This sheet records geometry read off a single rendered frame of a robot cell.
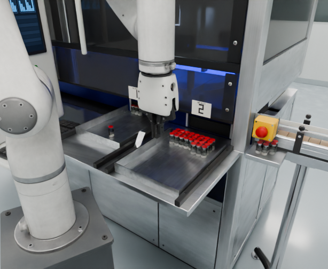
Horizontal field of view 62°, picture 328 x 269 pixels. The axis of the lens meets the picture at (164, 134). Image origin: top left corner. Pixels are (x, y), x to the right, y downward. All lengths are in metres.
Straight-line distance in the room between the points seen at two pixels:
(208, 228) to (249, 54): 0.83
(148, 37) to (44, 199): 0.44
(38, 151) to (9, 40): 0.23
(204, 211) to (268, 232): 0.81
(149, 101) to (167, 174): 0.33
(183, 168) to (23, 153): 0.52
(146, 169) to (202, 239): 0.64
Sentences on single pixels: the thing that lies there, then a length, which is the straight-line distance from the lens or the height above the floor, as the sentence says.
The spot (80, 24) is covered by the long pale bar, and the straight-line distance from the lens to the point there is 1.34.
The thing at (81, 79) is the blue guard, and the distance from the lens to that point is 1.54.
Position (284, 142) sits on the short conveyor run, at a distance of 1.15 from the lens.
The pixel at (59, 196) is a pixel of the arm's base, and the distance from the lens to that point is 0.72.
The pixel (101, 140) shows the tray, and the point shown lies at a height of 0.90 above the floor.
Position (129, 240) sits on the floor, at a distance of 1.91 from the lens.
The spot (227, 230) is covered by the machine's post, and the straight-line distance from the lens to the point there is 1.35.
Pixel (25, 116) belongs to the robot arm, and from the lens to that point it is 0.55.
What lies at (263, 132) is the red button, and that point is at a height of 1.00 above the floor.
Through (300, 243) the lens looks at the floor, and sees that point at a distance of 2.08.
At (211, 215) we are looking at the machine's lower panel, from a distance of 1.34.
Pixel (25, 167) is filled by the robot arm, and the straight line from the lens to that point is 0.66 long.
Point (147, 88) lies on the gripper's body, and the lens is 0.66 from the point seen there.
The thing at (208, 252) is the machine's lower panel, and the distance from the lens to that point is 1.52.
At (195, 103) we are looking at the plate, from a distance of 1.10.
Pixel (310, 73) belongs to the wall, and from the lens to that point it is 5.68.
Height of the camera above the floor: 1.42
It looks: 27 degrees down
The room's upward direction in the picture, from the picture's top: straight up
